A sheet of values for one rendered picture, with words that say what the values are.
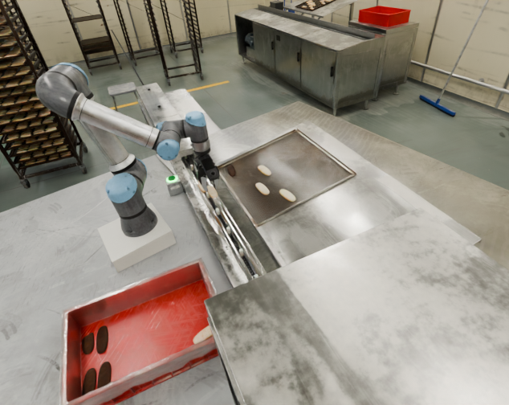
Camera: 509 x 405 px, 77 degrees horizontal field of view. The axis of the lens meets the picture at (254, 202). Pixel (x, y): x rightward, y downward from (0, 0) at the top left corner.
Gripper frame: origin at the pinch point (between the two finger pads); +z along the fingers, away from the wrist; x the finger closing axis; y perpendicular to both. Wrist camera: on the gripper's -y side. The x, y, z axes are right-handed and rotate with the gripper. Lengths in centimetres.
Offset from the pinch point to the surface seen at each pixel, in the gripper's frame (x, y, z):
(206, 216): 6.3, -8.1, 7.7
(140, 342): 43, -52, 11
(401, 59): -311, 197, 47
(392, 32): -289, 197, 12
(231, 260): 5.6, -37.1, 7.9
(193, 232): 14.2, -10.5, 11.9
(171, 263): 27.0, -23.5, 11.9
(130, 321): 46, -42, 11
